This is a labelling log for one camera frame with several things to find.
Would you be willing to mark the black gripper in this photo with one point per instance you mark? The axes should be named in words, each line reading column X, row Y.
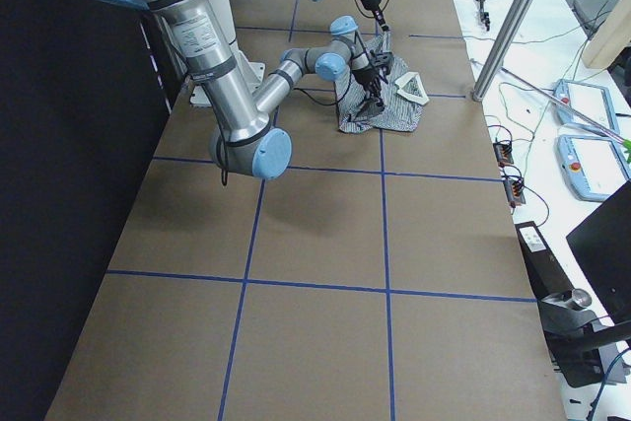
column 367, row 78
column 375, row 11

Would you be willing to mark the navy white striped polo shirt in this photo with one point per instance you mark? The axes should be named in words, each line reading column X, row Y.
column 404, row 96

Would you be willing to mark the orange terminal block far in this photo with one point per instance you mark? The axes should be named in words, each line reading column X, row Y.
column 503, row 153

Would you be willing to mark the orange terminal block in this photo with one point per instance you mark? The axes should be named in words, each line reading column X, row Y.
column 503, row 153
column 514, row 189

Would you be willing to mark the orange terminal block near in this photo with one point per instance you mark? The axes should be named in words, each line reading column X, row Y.
column 514, row 189

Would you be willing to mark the far blue teach pendant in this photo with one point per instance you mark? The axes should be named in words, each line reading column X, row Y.
column 591, row 100

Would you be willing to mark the blue teach pendant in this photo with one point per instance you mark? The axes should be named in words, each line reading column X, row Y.
column 593, row 167
column 591, row 100

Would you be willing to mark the near blue teach pendant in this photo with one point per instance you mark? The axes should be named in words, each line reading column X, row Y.
column 593, row 167

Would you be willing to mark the black power box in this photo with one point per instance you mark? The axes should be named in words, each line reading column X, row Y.
column 545, row 274

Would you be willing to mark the black monitor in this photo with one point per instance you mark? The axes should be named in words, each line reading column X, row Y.
column 601, row 247

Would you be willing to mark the metal cylinder cup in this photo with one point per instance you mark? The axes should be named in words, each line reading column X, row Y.
column 578, row 299

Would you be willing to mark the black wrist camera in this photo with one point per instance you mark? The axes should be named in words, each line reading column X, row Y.
column 382, row 61

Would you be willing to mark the aluminium frame post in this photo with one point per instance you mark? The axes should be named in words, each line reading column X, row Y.
column 500, row 48

